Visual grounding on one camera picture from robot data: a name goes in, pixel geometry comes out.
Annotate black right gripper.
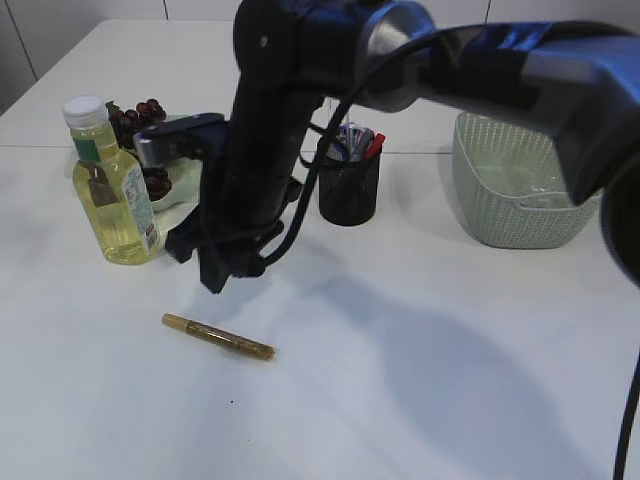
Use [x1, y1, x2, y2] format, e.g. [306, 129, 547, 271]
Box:
[165, 201, 284, 294]

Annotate gold glitter marker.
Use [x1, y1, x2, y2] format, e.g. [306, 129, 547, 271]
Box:
[162, 313, 276, 361]

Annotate yellow oil bottle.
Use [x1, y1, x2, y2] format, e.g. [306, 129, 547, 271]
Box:
[62, 96, 160, 265]

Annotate blue scissors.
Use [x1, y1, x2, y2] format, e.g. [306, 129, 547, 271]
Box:
[327, 124, 361, 163]

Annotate purple grape bunch with leaf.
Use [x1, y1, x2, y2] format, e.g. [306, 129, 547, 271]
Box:
[105, 99, 172, 202]

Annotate red glitter marker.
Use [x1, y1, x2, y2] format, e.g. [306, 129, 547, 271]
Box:
[365, 133, 386, 160]

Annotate clear plastic sheet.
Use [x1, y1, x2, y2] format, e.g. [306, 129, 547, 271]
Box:
[518, 182, 569, 208]

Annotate silver glitter marker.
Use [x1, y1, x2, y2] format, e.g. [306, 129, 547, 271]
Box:
[350, 128, 375, 162]

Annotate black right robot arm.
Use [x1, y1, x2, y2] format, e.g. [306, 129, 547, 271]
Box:
[165, 1, 639, 292]

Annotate translucent green wavy plate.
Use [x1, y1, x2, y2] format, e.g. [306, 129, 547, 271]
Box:
[63, 113, 221, 214]

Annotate black mesh pen cup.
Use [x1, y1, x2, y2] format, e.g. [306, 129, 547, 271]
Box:
[319, 150, 382, 227]

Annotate pale green woven basket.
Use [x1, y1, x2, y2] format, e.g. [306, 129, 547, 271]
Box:
[452, 112, 603, 250]

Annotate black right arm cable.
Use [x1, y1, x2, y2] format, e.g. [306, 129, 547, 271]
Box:
[249, 19, 640, 480]

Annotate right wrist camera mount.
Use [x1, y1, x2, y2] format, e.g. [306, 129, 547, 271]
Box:
[133, 113, 227, 168]

